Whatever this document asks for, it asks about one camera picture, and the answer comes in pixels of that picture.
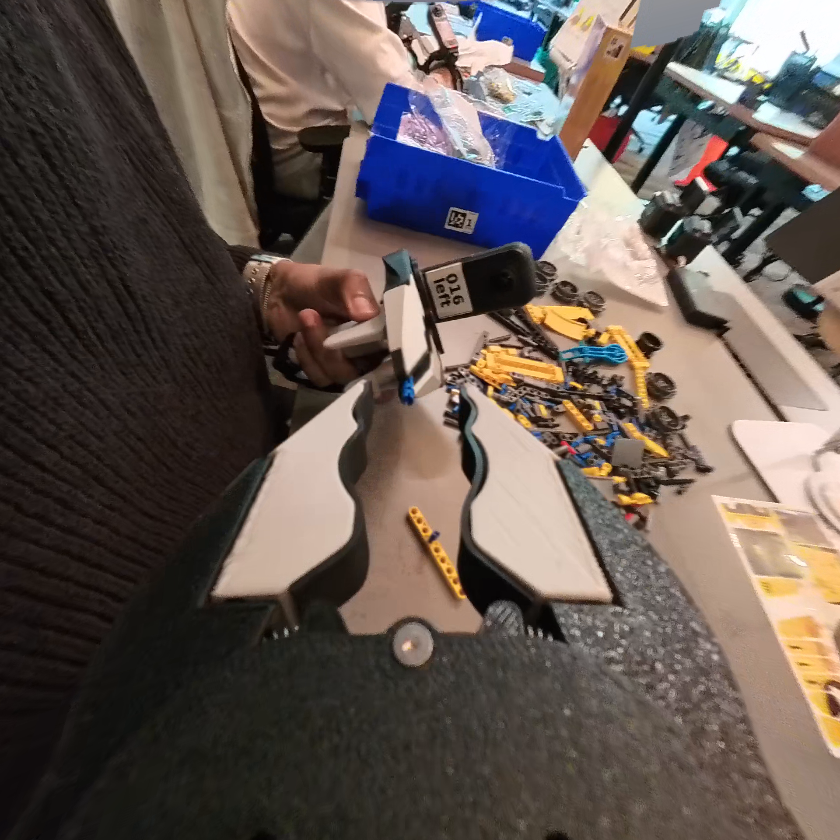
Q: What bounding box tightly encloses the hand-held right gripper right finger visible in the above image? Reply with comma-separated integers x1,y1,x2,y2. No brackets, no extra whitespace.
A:
455,384,614,605

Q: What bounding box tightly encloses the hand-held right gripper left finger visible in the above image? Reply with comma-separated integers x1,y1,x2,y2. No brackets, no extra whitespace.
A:
210,379,376,631

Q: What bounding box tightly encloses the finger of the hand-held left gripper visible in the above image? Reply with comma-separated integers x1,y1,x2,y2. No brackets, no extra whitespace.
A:
403,328,445,400
382,283,427,395

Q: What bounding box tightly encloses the pile of toy building parts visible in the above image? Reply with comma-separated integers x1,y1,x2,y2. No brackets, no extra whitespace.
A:
443,259,716,532

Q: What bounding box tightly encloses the yellow toy beam with holes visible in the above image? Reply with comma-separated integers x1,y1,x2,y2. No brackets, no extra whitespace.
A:
406,505,468,601

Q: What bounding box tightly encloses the person's left forearm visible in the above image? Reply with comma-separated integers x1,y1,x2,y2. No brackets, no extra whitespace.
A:
0,0,283,434

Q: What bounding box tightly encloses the person's left hand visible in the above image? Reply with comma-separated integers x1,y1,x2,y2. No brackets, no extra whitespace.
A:
266,262,382,391

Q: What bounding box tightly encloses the blue plastic bin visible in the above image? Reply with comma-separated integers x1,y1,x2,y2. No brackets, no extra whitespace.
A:
459,0,549,63
354,82,588,261

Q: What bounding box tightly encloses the empty clear plastic bag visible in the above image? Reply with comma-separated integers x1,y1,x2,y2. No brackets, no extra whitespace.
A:
558,197,670,308

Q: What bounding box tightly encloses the clear plastic bag with parts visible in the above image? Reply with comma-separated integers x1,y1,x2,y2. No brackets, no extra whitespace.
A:
397,85,498,166

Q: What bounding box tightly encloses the black device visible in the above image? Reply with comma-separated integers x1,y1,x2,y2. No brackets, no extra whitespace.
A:
640,190,690,237
663,217,716,260

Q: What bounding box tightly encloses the black office chair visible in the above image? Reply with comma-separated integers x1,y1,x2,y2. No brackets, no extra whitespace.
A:
259,123,352,253

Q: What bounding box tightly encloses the brown cardboard box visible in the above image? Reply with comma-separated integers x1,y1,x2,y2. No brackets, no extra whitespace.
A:
558,13,634,161

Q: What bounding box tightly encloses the black power adapter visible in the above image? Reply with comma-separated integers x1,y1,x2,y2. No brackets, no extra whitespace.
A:
666,264,731,331

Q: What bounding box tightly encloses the white book stand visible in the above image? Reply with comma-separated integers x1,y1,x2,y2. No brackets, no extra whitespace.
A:
731,419,840,519

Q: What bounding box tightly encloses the yellow grey sticker sheet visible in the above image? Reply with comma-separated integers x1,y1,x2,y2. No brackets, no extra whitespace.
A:
712,495,840,756

